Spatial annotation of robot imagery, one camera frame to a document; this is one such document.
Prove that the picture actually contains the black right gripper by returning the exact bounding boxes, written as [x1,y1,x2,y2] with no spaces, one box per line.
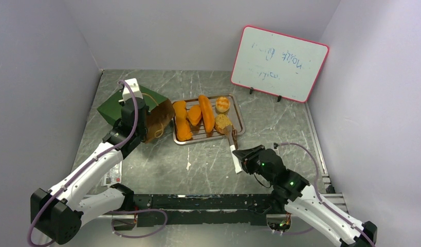
[233,145,276,185]

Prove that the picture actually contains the silver metal tongs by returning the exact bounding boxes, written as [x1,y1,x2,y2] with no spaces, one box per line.
[224,125,242,174]

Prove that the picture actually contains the green brown paper bag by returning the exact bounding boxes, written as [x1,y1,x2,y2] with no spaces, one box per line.
[97,86,175,144]

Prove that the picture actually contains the tan round fake bun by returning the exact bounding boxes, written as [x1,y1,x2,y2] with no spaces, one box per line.
[214,114,232,134]

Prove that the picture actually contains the orange fake bread loaf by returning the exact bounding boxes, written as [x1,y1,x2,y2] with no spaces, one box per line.
[173,100,192,142]

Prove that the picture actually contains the long orange fake baguette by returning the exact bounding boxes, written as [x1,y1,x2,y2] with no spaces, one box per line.
[198,95,215,133]

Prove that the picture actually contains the round orange fake bun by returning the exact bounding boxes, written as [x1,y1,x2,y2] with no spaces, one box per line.
[215,96,230,113]

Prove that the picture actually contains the silver metal tray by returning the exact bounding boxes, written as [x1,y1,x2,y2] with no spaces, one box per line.
[171,93,246,145]

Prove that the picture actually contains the orange fake croissant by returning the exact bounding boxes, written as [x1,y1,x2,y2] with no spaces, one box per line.
[188,104,202,126]

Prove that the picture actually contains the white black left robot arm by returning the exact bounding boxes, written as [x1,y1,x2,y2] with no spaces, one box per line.
[27,97,149,246]

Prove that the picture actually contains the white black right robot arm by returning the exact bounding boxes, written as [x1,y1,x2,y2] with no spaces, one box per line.
[231,145,377,246]

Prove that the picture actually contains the white plastic packet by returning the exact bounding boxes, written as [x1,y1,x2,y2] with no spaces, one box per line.
[101,162,122,186]

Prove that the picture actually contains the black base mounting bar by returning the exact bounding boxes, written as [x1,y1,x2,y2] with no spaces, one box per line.
[113,194,292,231]

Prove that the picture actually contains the red framed whiteboard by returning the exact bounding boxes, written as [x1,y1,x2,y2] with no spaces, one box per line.
[231,25,330,103]

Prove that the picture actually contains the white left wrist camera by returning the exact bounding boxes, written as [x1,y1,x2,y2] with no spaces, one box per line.
[121,78,143,101]

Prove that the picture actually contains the aluminium frame rail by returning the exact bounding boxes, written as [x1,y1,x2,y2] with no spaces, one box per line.
[48,193,350,219]

